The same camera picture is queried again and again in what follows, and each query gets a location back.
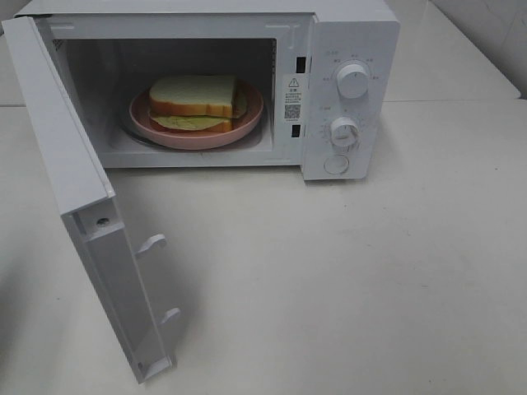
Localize white microwave oven body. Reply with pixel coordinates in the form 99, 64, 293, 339
11, 1, 399, 180

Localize white microwave door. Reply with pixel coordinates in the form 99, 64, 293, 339
2, 16, 172, 383

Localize round white door button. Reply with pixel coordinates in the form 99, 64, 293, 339
324, 155, 349, 175

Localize glass microwave turntable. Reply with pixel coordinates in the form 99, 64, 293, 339
119, 109, 273, 152

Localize lower white timer knob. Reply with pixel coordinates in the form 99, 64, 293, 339
329, 117, 360, 148

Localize white bread sandwich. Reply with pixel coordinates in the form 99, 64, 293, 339
148, 75, 248, 132

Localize pink round plate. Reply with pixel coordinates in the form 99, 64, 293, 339
128, 81, 265, 151

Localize upper white power knob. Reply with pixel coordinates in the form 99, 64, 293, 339
335, 60, 371, 100

